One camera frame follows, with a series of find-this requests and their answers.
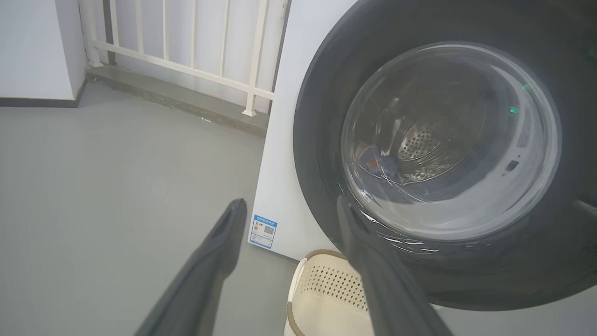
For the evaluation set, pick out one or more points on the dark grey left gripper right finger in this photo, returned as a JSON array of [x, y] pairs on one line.
[[387, 289]]

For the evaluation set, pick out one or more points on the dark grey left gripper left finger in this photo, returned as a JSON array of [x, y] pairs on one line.
[[200, 280]]

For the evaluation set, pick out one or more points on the blue cartoon fox garment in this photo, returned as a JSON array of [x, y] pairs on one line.
[[378, 163]]

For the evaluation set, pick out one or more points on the black round glass washer door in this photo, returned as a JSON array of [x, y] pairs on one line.
[[322, 116]]

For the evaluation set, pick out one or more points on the white front-load washing machine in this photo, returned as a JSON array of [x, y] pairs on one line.
[[280, 186]]

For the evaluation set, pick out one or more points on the steel washing machine drum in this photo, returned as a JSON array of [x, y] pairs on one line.
[[429, 140]]

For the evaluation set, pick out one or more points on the white perforated laundry basket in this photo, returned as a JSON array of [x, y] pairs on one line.
[[322, 308]]

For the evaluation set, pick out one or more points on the blue energy label sticker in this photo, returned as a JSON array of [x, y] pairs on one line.
[[263, 232]]

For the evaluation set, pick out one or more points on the white metal railing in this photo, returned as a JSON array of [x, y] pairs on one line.
[[252, 60]]

